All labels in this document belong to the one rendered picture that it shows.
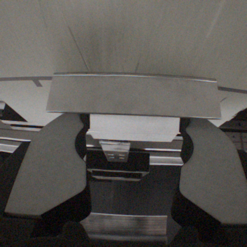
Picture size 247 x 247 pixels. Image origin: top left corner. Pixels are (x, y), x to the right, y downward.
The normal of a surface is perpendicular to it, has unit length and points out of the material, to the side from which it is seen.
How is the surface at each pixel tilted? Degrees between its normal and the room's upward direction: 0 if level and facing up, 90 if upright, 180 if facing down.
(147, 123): 0
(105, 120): 0
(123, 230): 90
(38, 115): 0
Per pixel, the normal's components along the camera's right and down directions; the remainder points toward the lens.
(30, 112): -0.05, 0.94
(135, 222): 0.01, -0.33
